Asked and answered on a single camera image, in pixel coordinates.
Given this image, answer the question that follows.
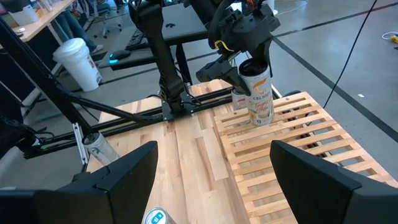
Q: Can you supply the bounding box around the white Celsius Tropical Vibe can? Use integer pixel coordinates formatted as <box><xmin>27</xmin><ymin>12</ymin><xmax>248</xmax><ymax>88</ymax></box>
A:
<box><xmin>238</xmin><ymin>58</ymin><xmax>275</xmax><ymax>127</ymax></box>

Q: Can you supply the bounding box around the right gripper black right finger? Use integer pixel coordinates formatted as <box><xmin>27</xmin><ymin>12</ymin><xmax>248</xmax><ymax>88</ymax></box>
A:
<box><xmin>269</xmin><ymin>139</ymin><xmax>398</xmax><ymax>224</ymax></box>

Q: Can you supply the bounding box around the white Celsius Peach Vibe can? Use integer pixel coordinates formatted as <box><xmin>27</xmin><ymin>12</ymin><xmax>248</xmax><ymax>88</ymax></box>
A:
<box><xmin>231</xmin><ymin>88</ymin><xmax>249</xmax><ymax>111</ymax></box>

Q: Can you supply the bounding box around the grey office chair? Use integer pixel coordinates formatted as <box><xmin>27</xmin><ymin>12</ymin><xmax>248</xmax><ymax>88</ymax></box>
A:
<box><xmin>83</xmin><ymin>0</ymin><xmax>124</xmax><ymax>40</ymax></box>

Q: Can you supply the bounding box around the person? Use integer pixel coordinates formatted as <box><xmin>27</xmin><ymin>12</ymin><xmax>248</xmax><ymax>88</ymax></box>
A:
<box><xmin>54</xmin><ymin>8</ymin><xmax>105</xmax><ymax>55</ymax></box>

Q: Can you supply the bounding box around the blue silver Red Bull can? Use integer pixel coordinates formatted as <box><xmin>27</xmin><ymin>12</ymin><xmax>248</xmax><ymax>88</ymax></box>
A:
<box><xmin>142</xmin><ymin>206</ymin><xmax>177</xmax><ymax>224</ymax></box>

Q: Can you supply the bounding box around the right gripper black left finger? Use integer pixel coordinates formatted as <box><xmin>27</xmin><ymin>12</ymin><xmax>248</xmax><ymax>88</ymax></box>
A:
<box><xmin>0</xmin><ymin>140</ymin><xmax>159</xmax><ymax>224</ymax></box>

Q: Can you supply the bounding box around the white container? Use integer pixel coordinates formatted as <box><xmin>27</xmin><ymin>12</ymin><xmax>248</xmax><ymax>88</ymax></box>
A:
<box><xmin>7</xmin><ymin>4</ymin><xmax>40</xmax><ymax>27</ymax></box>

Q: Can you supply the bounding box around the black keyboard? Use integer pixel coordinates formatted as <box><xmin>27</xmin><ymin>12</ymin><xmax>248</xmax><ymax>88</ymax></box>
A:
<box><xmin>125</xmin><ymin>28</ymin><xmax>149</xmax><ymax>51</ymax></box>

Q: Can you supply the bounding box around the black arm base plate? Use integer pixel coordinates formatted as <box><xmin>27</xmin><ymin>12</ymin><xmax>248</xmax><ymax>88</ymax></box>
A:
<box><xmin>160</xmin><ymin>90</ymin><xmax>200</xmax><ymax>122</ymax></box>

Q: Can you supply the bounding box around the yellow white floor cable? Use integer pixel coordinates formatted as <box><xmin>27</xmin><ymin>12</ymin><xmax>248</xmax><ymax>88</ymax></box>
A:
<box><xmin>381</xmin><ymin>30</ymin><xmax>398</xmax><ymax>44</ymax></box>

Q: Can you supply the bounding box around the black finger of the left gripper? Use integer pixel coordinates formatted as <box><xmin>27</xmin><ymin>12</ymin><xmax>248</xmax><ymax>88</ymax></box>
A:
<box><xmin>195</xmin><ymin>57</ymin><xmax>252</xmax><ymax>96</ymax></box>
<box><xmin>249</xmin><ymin>39</ymin><xmax>274</xmax><ymax>77</ymax></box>

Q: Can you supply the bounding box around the white paper cup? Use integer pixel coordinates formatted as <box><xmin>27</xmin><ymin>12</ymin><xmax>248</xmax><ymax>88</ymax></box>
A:
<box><xmin>52</xmin><ymin>37</ymin><xmax>103</xmax><ymax>93</ymax></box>

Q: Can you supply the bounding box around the slatted wooden shelf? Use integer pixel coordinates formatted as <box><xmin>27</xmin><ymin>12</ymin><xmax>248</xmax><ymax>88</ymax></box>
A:
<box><xmin>213</xmin><ymin>91</ymin><xmax>398</xmax><ymax>224</ymax></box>

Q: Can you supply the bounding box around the long black floor cable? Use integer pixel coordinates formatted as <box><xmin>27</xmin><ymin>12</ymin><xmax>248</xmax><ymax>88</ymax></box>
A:
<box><xmin>322</xmin><ymin>0</ymin><xmax>379</xmax><ymax>109</ymax></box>

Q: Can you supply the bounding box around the black desk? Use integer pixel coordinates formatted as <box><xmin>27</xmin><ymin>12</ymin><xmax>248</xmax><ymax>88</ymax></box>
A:
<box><xmin>99</xmin><ymin>2</ymin><xmax>209</xmax><ymax>71</ymax></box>

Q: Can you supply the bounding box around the light wooden desk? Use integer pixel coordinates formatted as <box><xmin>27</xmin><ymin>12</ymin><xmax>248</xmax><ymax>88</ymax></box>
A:
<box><xmin>0</xmin><ymin>0</ymin><xmax>75</xmax><ymax>43</ymax></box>

